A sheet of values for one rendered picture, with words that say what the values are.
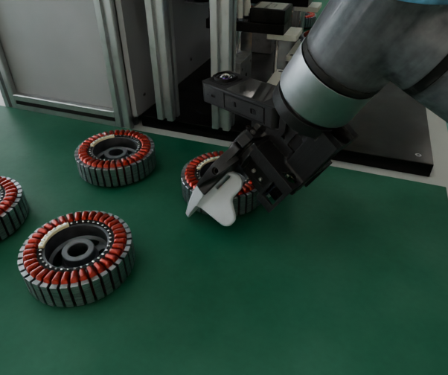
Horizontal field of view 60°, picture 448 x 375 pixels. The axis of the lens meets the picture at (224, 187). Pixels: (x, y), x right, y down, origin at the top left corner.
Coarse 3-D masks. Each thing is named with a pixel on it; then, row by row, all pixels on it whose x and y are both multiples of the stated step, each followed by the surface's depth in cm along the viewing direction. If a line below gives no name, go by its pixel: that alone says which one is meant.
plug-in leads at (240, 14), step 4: (240, 0) 67; (244, 0) 69; (248, 0) 69; (240, 4) 68; (244, 4) 70; (248, 4) 70; (208, 8) 70; (240, 8) 68; (244, 8) 70; (248, 8) 70; (240, 12) 68; (244, 12) 70; (248, 12) 70; (240, 16) 69; (244, 16) 70; (248, 16) 70; (240, 20) 69
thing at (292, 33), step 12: (252, 12) 67; (264, 12) 67; (276, 12) 66; (288, 12) 68; (240, 24) 69; (252, 24) 68; (264, 24) 68; (276, 24) 67; (288, 24) 70; (240, 36) 76; (276, 36) 69; (288, 36) 68
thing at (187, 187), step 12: (204, 156) 53; (216, 156) 53; (192, 168) 50; (204, 168) 52; (240, 168) 53; (192, 180) 49; (192, 192) 47; (240, 192) 47; (252, 192) 47; (240, 204) 47; (252, 204) 48
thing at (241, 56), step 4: (240, 52) 78; (244, 52) 78; (248, 52) 78; (236, 56) 76; (240, 56) 76; (244, 56) 76; (248, 56) 77; (236, 60) 74; (240, 60) 74; (244, 60) 75; (248, 60) 77; (236, 64) 73; (240, 64) 73; (244, 64) 75; (248, 64) 78; (236, 68) 74; (240, 68) 74; (244, 68) 76; (248, 68) 78; (236, 72) 74; (240, 72) 74; (244, 72) 76; (248, 72) 79; (248, 76) 79
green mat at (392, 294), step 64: (0, 128) 68; (64, 128) 68; (64, 192) 53; (128, 192) 53; (320, 192) 53; (384, 192) 53; (0, 256) 43; (192, 256) 43; (256, 256) 43; (320, 256) 43; (384, 256) 43; (0, 320) 36; (64, 320) 36; (128, 320) 36; (192, 320) 36; (256, 320) 36; (320, 320) 36; (384, 320) 36
